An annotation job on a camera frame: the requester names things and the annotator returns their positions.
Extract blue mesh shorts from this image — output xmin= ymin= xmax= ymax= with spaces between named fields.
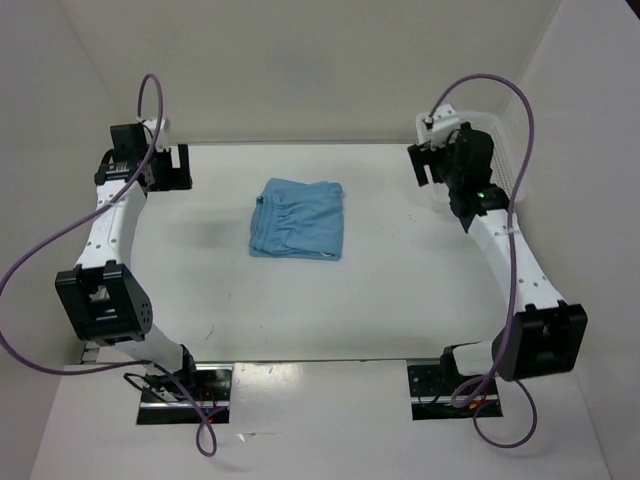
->
xmin=248 ymin=178 xmax=345 ymax=261

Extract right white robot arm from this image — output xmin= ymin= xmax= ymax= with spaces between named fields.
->
xmin=408 ymin=118 xmax=588 ymax=393

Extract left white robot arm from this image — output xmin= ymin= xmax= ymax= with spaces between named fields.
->
xmin=55 ymin=118 xmax=200 ymax=401

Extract white plastic basket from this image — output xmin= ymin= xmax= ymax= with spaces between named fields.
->
xmin=424 ymin=111 xmax=522 ymax=214

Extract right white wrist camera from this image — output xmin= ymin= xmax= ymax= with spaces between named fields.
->
xmin=416 ymin=103 xmax=461 ymax=150

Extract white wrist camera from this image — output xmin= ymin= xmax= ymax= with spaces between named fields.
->
xmin=416 ymin=103 xmax=461 ymax=150
xmin=137 ymin=116 xmax=172 ymax=151

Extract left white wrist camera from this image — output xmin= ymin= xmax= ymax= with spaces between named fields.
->
xmin=137 ymin=116 xmax=172 ymax=151

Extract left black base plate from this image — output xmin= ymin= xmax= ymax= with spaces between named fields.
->
xmin=124 ymin=364 xmax=233 ymax=426

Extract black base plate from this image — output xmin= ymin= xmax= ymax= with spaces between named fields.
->
xmin=406 ymin=359 xmax=503 ymax=421
xmin=124 ymin=364 xmax=233 ymax=426

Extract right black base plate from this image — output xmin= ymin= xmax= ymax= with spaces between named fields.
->
xmin=406 ymin=359 xmax=503 ymax=421

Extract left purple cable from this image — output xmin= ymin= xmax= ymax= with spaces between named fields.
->
xmin=0 ymin=73 xmax=219 ymax=457

